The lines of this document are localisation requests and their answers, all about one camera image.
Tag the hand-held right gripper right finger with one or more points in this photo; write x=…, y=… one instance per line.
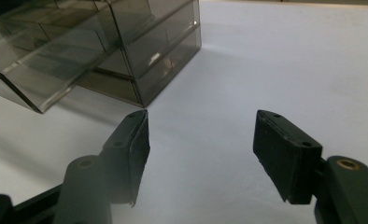
x=292, y=161

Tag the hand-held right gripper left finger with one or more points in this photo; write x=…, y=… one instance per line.
x=123, y=161

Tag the smoky transparent drawer cabinet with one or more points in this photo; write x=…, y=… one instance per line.
x=148, y=46

